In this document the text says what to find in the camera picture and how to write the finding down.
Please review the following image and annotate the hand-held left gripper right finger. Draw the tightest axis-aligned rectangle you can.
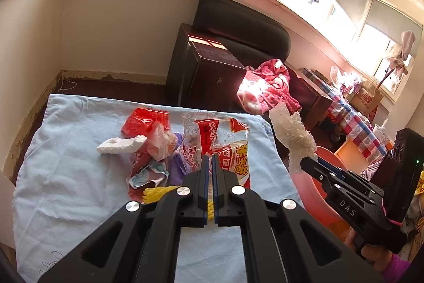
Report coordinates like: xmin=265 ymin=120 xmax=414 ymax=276
xmin=212 ymin=154 xmax=385 ymax=283

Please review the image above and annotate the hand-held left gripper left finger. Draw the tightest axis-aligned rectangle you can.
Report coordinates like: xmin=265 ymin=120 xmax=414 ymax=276
xmin=37 ymin=155 xmax=211 ymax=283

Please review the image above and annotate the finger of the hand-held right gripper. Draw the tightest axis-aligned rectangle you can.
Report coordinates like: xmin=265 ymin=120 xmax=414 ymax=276
xmin=316 ymin=159 xmax=385 ymax=201
xmin=300 ymin=157 xmax=352 ymax=196

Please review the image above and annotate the pink plastic basin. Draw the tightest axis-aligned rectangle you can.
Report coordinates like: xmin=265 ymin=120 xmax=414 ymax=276
xmin=290 ymin=145 xmax=356 ymax=237

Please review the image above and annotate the white foam net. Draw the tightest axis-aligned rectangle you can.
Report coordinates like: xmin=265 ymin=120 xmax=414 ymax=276
xmin=269 ymin=102 xmax=318 ymax=172

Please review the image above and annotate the yellow foam net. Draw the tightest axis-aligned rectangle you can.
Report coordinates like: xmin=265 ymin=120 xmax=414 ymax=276
xmin=142 ymin=185 xmax=216 ymax=224

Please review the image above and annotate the person's right forearm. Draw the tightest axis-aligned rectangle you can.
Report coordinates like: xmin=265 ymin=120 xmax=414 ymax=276
xmin=380 ymin=253 xmax=414 ymax=283

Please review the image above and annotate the person's right hand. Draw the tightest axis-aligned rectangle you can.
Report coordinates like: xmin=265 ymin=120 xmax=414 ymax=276
xmin=344 ymin=230 xmax=398 ymax=274

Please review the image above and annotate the orange wooden stool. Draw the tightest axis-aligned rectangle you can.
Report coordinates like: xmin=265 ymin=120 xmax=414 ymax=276
xmin=334 ymin=139 xmax=370 ymax=172

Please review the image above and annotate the purple wrapper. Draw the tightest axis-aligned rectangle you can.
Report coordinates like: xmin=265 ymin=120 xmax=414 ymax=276
xmin=167 ymin=132 xmax=193 ymax=186

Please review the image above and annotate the checked tablecloth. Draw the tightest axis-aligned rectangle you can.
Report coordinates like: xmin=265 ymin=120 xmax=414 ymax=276
xmin=300 ymin=67 xmax=388 ymax=164

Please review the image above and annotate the clear red print snack bag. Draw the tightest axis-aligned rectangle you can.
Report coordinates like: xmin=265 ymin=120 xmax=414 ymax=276
xmin=180 ymin=112 xmax=252 ymax=189

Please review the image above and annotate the crumpled cartoon print wrapper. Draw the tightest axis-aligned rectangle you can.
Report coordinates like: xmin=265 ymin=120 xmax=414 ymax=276
xmin=127 ymin=150 xmax=169 ymax=204

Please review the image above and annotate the cardboard box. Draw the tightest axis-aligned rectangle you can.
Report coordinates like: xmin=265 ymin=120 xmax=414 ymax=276
xmin=348 ymin=84 xmax=385 ymax=116

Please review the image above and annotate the dark wooden side table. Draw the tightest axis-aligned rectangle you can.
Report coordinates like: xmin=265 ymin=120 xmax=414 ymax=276
xmin=284 ymin=62 xmax=333 ymax=132

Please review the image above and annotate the red foil wrapper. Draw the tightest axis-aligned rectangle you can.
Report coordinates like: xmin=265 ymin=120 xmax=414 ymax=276
xmin=121 ymin=107 xmax=171 ymax=144

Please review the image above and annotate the white foam piece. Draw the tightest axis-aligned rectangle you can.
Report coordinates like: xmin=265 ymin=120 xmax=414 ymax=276
xmin=97 ymin=135 xmax=148 ymax=155

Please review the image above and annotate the pink patterned blanket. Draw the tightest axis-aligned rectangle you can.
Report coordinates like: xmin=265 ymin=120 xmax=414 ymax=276
xmin=236 ymin=58 xmax=302 ymax=116

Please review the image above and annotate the dark brown wooden cabinet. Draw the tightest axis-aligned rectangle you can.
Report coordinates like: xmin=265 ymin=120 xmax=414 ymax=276
xmin=166 ymin=23 xmax=247 ymax=111

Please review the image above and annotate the coat stand with clothes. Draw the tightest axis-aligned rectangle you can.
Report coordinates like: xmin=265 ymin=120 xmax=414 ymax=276
xmin=378 ymin=30 xmax=416 ymax=88

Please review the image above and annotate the light blue towel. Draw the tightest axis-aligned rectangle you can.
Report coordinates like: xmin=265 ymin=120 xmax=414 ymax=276
xmin=12 ymin=93 xmax=305 ymax=283

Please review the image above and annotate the black armchair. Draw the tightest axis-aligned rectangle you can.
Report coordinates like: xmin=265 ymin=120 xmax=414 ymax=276
xmin=193 ymin=0 xmax=292 ymax=111

